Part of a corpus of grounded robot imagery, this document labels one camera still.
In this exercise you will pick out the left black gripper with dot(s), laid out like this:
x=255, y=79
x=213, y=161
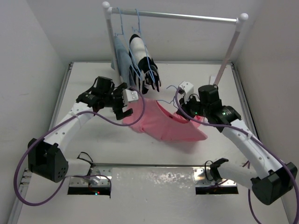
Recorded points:
x=118, y=92

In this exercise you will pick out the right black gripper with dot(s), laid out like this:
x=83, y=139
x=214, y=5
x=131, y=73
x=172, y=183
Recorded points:
x=184, y=106

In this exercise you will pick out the blue wire hanger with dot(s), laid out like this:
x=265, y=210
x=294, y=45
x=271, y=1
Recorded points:
x=172, y=102

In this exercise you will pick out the pink t shirt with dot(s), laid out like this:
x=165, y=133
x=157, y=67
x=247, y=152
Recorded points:
x=162, y=125

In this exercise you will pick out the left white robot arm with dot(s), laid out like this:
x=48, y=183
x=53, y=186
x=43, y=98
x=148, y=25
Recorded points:
x=47, y=156

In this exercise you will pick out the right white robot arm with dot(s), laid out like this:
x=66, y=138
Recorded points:
x=271, y=178

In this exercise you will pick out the blue hanger with striped garment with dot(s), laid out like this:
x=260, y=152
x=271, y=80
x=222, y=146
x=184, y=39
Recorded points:
x=140, y=28

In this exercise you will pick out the light blue hanging garment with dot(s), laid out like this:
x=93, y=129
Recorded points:
x=126, y=69

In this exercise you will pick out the black and white hanging garment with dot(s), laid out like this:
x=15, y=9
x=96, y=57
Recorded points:
x=143, y=86

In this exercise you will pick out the white clothes rack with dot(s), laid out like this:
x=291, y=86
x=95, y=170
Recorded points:
x=238, y=22

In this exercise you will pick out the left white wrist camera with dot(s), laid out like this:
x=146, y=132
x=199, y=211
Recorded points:
x=129, y=96

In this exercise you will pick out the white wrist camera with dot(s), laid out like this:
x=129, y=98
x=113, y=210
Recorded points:
x=186, y=89
x=129, y=96

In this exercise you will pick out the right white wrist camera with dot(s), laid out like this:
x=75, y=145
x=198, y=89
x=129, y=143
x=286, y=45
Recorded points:
x=186, y=89

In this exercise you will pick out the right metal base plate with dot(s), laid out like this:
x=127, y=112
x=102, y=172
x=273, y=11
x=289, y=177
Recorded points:
x=202, y=182

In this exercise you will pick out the metal base plate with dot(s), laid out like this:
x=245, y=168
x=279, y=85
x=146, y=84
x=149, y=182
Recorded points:
x=202, y=182
x=100, y=176

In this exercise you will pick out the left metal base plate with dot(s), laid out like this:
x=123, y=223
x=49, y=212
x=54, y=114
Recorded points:
x=100, y=176

